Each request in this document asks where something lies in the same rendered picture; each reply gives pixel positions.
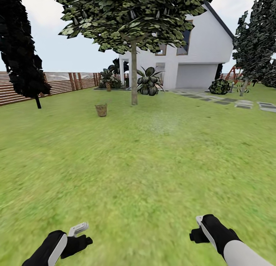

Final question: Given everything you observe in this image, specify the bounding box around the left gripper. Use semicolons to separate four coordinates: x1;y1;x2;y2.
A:
60;235;93;259

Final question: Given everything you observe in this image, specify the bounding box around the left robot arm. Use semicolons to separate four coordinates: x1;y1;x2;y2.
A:
22;222;93;266

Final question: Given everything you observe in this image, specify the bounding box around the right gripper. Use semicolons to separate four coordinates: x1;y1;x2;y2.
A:
189;227;210;243

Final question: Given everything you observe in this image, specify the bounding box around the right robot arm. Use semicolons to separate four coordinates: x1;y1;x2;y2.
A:
189;214;273;266

